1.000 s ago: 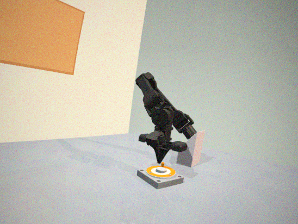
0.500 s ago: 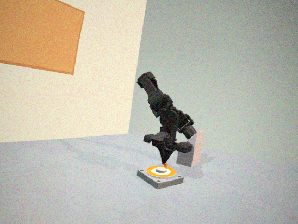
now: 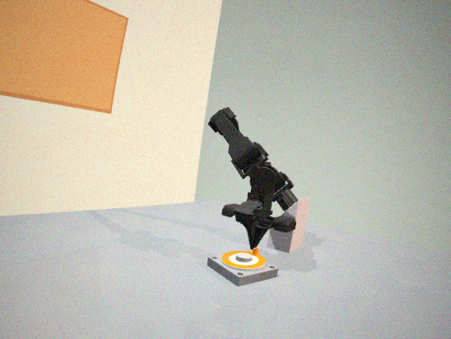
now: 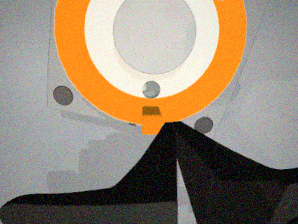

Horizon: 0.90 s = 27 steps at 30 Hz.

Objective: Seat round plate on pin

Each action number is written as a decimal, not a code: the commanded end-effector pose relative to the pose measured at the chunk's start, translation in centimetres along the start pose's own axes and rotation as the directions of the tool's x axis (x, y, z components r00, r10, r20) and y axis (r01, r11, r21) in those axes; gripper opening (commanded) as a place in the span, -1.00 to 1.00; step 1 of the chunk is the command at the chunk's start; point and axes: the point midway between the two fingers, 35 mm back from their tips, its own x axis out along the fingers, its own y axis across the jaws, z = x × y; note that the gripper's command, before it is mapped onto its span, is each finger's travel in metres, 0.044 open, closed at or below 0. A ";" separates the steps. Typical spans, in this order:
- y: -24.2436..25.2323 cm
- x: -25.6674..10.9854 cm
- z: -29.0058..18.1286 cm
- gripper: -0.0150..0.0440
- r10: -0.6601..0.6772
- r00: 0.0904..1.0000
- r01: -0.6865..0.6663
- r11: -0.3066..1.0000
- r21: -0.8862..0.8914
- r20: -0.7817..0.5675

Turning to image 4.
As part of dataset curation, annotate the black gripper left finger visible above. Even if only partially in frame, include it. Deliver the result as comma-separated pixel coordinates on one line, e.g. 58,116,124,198
0,121,178,224

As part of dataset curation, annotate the orange and white round plate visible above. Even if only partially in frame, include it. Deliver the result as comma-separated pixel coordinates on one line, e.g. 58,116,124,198
53,0,247,135

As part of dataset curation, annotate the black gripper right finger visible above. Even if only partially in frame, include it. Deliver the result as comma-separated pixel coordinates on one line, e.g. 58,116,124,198
173,121,298,224

